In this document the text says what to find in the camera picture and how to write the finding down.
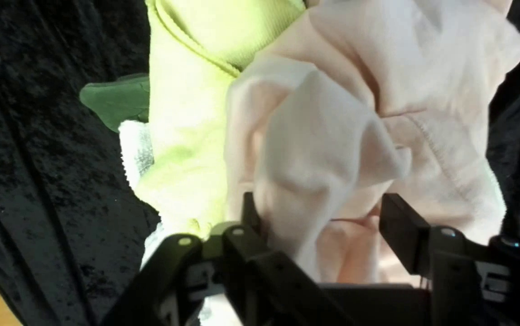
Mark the peach cloth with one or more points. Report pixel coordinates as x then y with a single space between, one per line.
378 120

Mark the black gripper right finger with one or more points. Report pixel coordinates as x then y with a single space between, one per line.
487 283

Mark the yellow cloth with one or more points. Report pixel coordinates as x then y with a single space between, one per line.
192 109

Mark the white terry cloth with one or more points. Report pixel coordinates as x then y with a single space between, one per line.
134 154

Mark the red radish toy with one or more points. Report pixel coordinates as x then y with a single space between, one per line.
115 100

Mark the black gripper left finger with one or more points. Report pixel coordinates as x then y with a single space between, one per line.
222 283

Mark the black tablecloth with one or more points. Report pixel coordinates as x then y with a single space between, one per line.
41 181

